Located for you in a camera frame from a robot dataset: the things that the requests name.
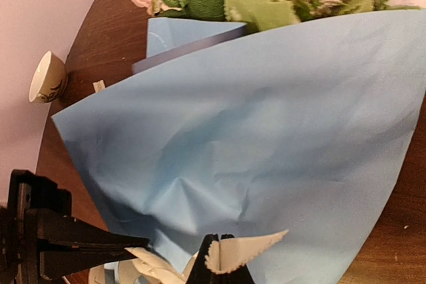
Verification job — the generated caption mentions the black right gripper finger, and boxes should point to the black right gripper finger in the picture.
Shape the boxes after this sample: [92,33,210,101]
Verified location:
[186,234,254,284]

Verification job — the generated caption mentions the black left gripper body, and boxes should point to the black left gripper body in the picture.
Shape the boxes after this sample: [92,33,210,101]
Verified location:
[1,169,72,283]

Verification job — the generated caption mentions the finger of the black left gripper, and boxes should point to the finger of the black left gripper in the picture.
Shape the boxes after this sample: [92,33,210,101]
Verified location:
[34,210,150,280]

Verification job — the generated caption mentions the cream printed ribbon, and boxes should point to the cream printed ribbon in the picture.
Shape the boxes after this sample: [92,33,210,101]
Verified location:
[88,230,288,283]

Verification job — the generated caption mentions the blue wrapping paper sheet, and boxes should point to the blue wrapping paper sheet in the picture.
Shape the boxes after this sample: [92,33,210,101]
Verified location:
[53,10,425,283]

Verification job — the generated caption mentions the small patterned cup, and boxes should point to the small patterned cup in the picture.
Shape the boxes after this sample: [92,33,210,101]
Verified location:
[29,51,68,103]

